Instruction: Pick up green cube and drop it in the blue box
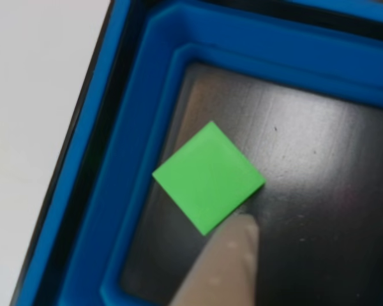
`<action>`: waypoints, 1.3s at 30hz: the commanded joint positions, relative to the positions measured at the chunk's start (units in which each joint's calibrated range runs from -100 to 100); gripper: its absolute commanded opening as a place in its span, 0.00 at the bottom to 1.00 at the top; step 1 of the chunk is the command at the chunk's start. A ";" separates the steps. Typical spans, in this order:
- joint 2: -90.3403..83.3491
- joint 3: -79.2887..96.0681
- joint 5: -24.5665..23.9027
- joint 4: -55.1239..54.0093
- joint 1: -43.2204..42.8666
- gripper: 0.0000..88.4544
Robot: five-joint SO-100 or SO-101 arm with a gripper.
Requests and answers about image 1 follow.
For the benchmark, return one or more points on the green cube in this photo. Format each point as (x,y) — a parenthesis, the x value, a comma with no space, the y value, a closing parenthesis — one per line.
(207,178)

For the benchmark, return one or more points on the blue box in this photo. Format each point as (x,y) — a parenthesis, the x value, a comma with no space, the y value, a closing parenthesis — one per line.
(131,127)

